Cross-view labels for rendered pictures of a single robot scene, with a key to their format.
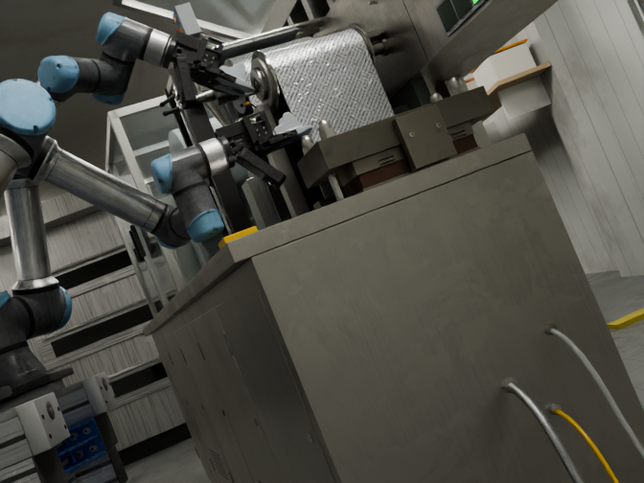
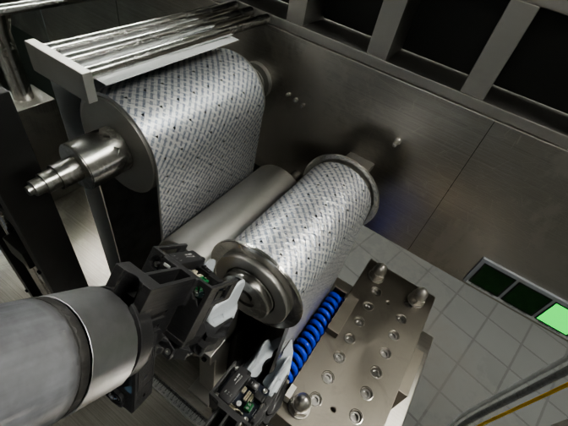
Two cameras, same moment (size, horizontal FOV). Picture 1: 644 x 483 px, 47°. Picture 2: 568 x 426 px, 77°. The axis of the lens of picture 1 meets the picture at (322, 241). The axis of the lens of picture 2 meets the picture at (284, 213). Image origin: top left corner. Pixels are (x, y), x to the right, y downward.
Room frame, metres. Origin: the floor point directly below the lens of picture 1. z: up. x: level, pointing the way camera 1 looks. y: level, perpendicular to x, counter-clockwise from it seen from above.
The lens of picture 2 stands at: (1.50, 0.16, 1.65)
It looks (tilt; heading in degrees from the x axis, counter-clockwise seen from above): 45 degrees down; 313
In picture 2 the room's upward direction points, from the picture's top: 14 degrees clockwise
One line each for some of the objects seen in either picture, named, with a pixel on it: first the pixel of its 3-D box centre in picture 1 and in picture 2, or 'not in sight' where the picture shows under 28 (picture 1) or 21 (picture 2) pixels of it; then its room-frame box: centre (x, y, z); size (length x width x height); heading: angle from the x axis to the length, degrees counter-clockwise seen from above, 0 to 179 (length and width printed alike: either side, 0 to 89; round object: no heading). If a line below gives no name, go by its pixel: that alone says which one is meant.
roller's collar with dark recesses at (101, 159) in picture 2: (223, 90); (97, 157); (1.92, 0.09, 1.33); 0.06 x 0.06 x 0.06; 19
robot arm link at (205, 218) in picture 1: (196, 215); not in sight; (1.56, 0.22, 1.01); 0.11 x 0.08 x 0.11; 34
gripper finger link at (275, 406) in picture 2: (278, 139); (265, 398); (1.60, 0.00, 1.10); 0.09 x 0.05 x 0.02; 108
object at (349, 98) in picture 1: (342, 110); (316, 298); (1.68, -0.16, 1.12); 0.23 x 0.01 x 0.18; 109
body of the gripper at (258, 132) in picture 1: (246, 141); (227, 421); (1.60, 0.07, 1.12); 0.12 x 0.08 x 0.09; 109
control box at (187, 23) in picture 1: (184, 24); not in sight; (2.22, 0.14, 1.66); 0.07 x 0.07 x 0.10; 19
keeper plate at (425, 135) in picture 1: (425, 137); (401, 381); (1.49, -0.27, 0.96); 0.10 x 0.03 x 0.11; 109
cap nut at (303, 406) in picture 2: (309, 145); (302, 402); (1.57, -0.05, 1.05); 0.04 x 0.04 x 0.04
